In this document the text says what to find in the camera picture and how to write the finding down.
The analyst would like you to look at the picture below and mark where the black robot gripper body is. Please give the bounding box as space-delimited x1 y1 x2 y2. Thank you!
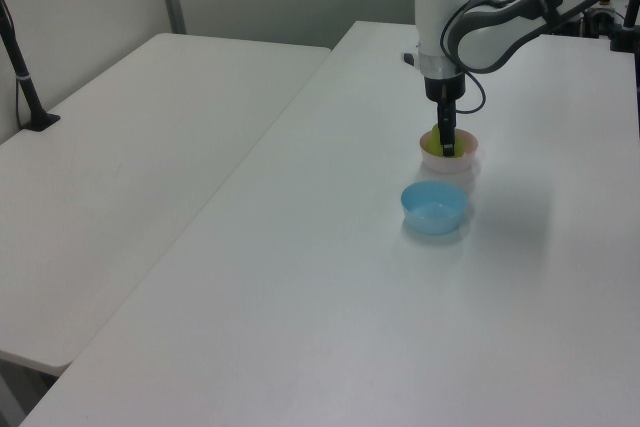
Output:
423 74 468 124

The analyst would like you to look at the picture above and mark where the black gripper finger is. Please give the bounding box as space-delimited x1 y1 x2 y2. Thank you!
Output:
438 121 457 159

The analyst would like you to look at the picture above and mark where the green pear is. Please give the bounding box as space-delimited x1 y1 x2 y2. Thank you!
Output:
429 122 458 159

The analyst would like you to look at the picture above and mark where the pink bowl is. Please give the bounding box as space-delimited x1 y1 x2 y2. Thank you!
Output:
418 128 479 175

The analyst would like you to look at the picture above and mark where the light blue bowl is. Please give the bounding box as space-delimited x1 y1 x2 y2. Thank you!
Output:
400 179 469 236

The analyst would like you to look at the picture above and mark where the black clamp stand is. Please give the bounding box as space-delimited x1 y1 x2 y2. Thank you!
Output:
606 0 640 54

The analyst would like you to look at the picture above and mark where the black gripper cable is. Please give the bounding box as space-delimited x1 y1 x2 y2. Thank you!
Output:
439 0 488 116

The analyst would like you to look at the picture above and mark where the black camera stand pole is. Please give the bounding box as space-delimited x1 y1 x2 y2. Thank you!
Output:
0 0 62 134

